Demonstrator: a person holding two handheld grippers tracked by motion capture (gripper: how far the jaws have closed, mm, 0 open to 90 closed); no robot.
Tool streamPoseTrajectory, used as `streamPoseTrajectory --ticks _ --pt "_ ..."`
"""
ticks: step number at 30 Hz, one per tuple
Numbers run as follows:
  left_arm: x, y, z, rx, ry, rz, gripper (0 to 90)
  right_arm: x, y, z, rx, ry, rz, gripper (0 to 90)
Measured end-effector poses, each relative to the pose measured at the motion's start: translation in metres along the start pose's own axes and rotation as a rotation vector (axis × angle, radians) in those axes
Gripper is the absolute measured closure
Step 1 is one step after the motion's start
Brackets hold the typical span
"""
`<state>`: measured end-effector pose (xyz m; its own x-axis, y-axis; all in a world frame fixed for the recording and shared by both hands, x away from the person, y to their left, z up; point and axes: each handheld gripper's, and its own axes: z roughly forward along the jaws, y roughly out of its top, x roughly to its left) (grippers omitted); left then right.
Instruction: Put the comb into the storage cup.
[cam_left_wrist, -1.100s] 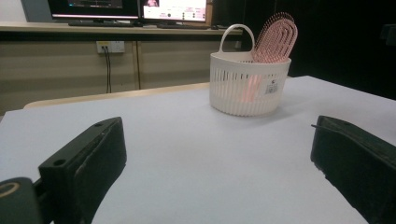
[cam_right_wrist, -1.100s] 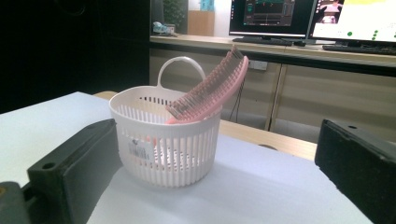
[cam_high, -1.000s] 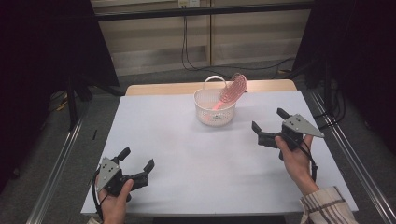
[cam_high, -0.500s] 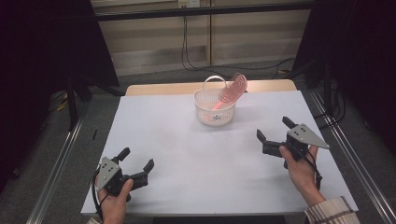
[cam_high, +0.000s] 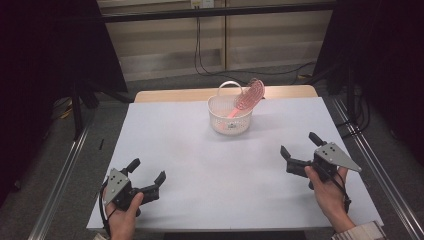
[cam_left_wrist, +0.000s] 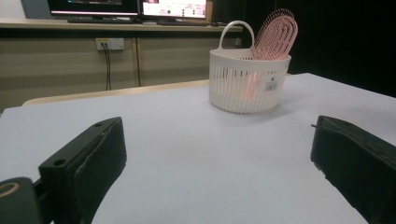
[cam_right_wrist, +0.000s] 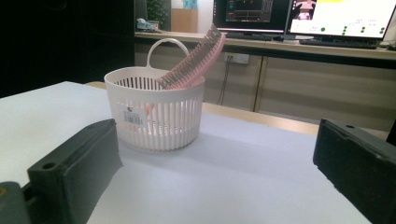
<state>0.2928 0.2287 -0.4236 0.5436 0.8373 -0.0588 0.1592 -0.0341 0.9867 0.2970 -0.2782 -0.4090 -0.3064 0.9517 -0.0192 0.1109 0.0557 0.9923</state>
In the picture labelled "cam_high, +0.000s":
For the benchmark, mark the black horizontal bar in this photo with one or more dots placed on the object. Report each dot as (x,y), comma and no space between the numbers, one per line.
(216,12)

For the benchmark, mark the wooden table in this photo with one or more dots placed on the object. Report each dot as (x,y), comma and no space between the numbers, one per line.
(173,95)

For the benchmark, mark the white wall socket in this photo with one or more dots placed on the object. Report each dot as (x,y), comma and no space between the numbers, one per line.
(202,3)

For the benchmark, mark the metal floor rail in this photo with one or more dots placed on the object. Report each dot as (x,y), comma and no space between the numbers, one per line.
(56,190)
(380,160)

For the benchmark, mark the black curtain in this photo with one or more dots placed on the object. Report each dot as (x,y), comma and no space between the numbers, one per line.
(50,66)
(393,66)

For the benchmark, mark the white table mat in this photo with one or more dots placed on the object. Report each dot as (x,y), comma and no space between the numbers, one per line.
(200,173)

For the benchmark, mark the pink hairbrush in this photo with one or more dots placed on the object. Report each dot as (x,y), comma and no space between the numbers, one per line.
(250,95)

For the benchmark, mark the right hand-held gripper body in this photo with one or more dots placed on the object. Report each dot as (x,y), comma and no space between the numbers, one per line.
(335,156)

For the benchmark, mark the person's left hand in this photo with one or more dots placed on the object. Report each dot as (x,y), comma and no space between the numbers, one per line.
(123,223)

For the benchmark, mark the person's right hand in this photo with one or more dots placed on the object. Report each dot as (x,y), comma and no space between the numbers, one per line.
(330,200)

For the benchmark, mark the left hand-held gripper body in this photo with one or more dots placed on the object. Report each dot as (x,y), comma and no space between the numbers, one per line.
(116,183)

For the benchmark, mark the black stand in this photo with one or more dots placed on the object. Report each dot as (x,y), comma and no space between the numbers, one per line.
(77,110)

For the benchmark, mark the white plastic basket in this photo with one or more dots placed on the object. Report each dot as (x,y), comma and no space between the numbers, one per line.
(223,121)

